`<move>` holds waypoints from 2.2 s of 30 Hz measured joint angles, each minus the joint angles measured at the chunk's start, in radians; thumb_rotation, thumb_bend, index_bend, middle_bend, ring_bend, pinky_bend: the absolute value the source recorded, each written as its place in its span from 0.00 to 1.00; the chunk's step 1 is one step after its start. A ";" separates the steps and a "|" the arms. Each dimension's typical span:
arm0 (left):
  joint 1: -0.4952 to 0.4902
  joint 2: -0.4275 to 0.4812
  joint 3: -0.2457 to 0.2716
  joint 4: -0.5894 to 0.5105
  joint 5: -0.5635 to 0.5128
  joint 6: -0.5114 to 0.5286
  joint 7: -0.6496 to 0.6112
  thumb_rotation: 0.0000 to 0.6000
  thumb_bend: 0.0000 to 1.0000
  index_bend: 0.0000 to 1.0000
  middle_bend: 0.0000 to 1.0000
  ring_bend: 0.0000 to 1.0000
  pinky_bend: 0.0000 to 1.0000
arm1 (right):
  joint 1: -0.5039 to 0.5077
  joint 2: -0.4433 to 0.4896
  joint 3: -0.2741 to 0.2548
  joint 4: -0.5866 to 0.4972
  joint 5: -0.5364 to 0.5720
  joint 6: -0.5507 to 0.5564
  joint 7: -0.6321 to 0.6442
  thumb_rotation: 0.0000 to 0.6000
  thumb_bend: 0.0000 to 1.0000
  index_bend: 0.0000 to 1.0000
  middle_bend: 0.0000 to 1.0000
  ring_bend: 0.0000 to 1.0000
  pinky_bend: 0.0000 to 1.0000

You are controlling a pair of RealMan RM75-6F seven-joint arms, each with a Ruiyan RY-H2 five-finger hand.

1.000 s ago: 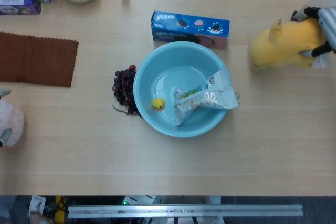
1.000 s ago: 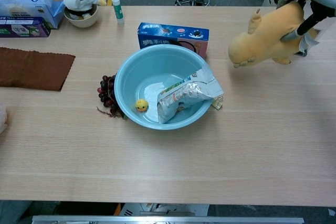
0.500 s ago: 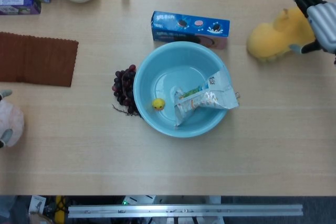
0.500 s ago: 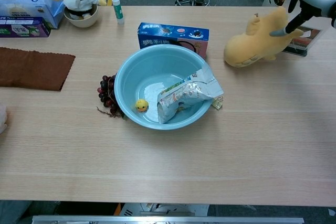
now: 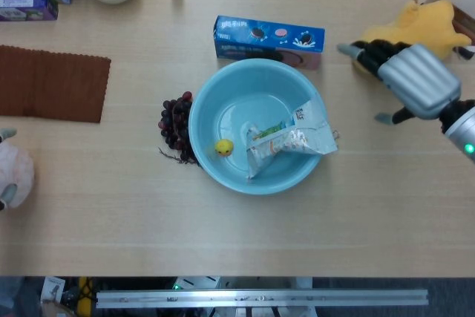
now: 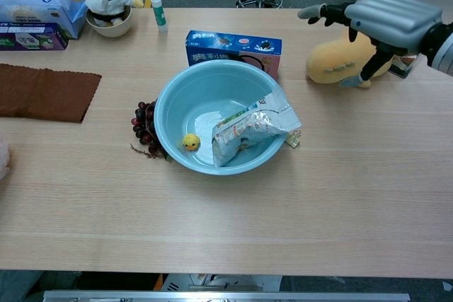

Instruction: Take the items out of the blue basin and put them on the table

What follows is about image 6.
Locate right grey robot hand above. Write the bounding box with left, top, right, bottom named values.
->
left=297, top=0, right=443, bottom=89

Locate yellow plush toy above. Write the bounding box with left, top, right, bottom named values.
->
left=306, top=31, right=396, bottom=90

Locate blue cookie box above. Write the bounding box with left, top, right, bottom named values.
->
left=185, top=30, right=283, bottom=81

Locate silver snack bag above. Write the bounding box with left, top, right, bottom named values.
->
left=211, top=89, right=303, bottom=168

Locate small yellow rubber duck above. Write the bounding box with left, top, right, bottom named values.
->
left=182, top=133, right=201, bottom=152

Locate purple box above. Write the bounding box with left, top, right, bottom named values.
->
left=0, top=22, right=70, bottom=51

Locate gold binder clip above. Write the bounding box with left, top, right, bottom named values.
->
left=285, top=128, right=302, bottom=148

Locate light blue plastic basin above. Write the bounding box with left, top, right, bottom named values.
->
left=154, top=59, right=292, bottom=176

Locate white green glue stick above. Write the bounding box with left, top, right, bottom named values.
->
left=150, top=0, right=168, bottom=33

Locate dark purple grape bunch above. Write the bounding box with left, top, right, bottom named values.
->
left=130, top=99, right=171, bottom=161

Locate beige bowl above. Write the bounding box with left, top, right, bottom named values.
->
left=86, top=6, right=134, bottom=38

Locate brown cloth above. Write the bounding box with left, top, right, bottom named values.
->
left=0, top=63, right=103, bottom=124

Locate blue tissue pack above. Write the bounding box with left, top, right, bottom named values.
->
left=0, top=0, right=88, bottom=40

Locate aluminium rail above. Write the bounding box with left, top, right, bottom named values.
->
left=42, top=289, right=411, bottom=302

